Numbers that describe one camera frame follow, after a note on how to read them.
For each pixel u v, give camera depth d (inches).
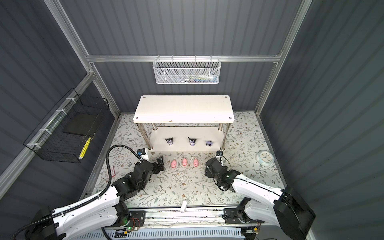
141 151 27.3
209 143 36.0
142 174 23.1
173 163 35.9
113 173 34.9
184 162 35.9
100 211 20.1
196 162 36.0
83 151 26.8
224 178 24.4
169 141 35.9
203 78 36.2
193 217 29.8
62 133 28.1
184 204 29.7
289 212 16.1
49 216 16.4
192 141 35.6
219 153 29.6
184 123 45.3
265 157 36.6
